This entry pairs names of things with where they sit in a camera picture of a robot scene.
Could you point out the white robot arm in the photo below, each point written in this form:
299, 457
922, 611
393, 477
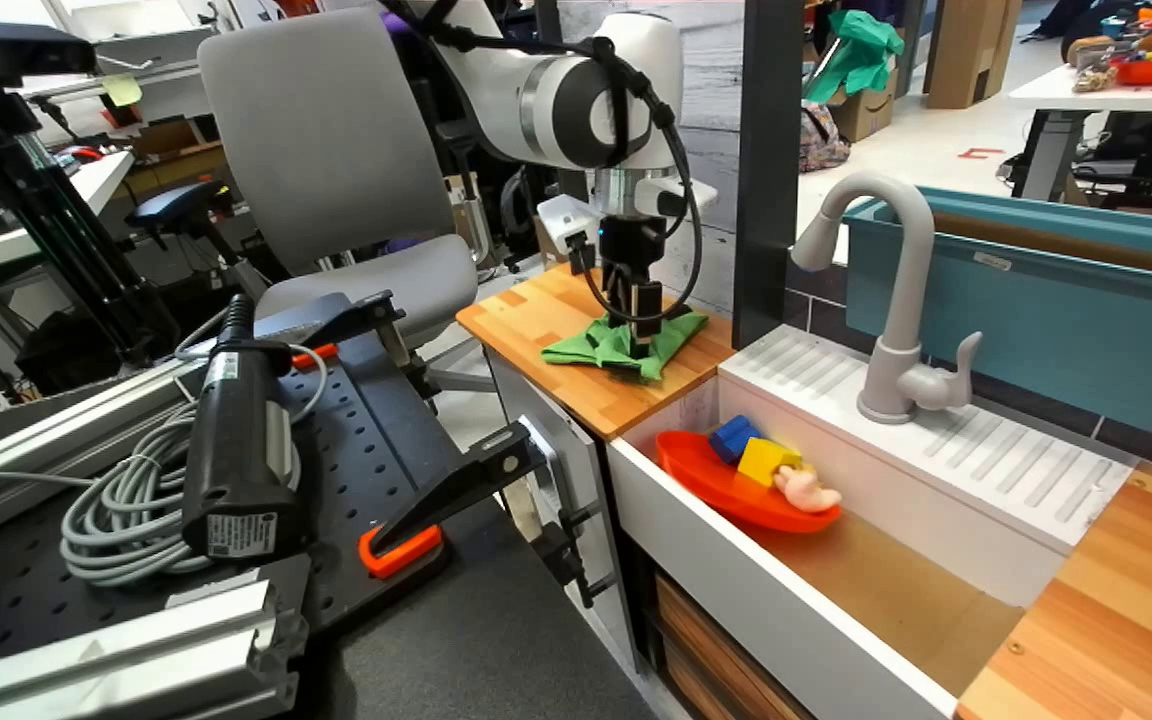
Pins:
538, 95

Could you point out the black tripod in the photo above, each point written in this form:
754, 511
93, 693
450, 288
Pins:
58, 215

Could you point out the aluminium extrusion block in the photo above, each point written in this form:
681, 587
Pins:
109, 660

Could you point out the large grey office chair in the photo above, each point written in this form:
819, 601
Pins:
322, 144

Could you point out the cardboard box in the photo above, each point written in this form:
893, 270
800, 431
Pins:
967, 46

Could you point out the black camera with label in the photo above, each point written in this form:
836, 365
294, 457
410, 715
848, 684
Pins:
241, 441

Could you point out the green hanging cloth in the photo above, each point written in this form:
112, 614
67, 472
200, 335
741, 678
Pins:
859, 55

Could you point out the white sink basin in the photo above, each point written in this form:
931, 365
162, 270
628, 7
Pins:
789, 587

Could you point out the green cloth towel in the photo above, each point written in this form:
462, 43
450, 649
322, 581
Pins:
620, 350

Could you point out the yellow toy block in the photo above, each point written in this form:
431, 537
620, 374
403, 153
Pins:
760, 460

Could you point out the black vertical frame post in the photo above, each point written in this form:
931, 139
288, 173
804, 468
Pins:
768, 162

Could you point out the pink toy piece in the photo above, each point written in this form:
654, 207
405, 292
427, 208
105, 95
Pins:
809, 489

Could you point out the blue toy block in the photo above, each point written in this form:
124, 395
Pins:
733, 437

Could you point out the white table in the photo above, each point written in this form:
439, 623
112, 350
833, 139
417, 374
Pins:
1069, 97

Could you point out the red plastic bowl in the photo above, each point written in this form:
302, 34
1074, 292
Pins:
739, 497

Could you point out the grey kitchen faucet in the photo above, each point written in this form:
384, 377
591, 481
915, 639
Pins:
890, 383

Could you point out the aluminium rail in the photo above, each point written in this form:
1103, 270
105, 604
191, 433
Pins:
68, 422

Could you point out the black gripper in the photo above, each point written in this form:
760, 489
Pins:
634, 246

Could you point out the teal plastic bin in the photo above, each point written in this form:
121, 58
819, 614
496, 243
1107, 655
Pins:
1069, 335

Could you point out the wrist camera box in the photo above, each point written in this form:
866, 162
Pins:
562, 231

